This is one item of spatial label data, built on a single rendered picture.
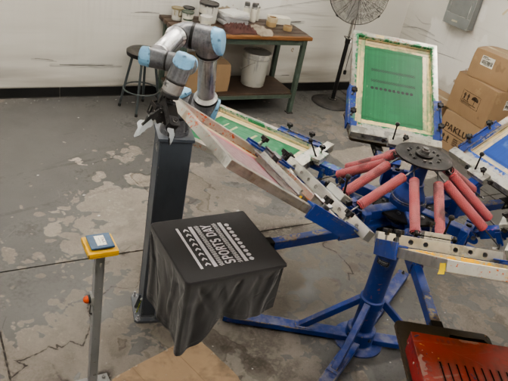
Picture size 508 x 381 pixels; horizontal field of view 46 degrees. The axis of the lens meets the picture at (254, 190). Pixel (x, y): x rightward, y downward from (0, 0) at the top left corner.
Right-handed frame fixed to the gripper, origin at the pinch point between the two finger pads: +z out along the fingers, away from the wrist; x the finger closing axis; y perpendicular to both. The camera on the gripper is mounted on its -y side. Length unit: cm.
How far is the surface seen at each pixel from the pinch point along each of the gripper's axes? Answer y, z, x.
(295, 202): -29, 0, -53
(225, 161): -27.0, -10.0, -14.8
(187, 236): 8, 44, -39
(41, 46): 380, 83, -60
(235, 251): -8, 39, -55
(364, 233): -33, 7, -95
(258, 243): -5, 36, -68
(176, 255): -4, 47, -30
